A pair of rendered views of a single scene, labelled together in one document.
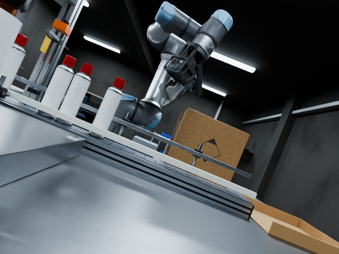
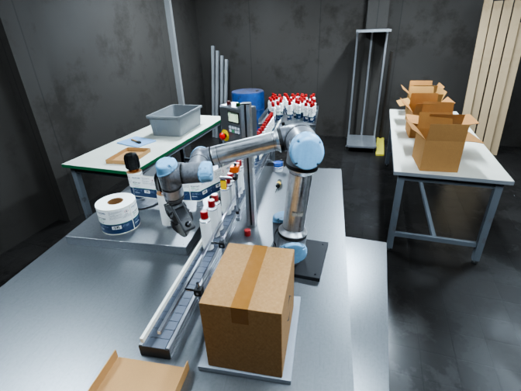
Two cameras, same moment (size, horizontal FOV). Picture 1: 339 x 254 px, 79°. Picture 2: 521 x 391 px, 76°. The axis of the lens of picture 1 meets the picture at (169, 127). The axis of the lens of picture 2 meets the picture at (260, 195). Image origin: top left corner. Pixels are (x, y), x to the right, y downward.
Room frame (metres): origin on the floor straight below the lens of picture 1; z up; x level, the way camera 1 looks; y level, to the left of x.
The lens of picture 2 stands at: (1.28, -0.97, 1.81)
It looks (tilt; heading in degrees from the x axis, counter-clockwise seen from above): 27 degrees down; 106
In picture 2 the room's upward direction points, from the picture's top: 2 degrees counter-clockwise
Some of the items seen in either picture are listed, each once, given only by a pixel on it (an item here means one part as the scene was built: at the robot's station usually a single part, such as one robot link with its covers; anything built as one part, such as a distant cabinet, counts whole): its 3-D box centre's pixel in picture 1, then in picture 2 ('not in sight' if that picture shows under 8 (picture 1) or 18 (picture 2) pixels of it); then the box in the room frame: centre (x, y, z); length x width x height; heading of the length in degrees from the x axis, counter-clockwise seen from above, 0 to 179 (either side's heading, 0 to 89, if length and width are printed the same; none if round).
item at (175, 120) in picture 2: not in sight; (177, 119); (-0.64, 2.37, 0.91); 0.60 x 0.40 x 0.22; 90
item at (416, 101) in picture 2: not in sight; (423, 115); (1.96, 2.65, 0.97); 0.45 x 0.44 x 0.37; 0
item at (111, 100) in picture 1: (108, 107); (206, 230); (0.67, 0.21, 0.98); 0.05 x 0.05 x 0.20
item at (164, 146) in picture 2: not in sight; (165, 169); (-0.73, 2.11, 0.40); 1.90 x 0.75 x 0.80; 87
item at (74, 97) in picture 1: (76, 93); (212, 218); (0.66, 0.32, 0.98); 0.05 x 0.05 x 0.20
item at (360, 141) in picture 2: not in sight; (366, 92); (1.44, 4.51, 0.87); 0.62 x 0.51 x 1.73; 87
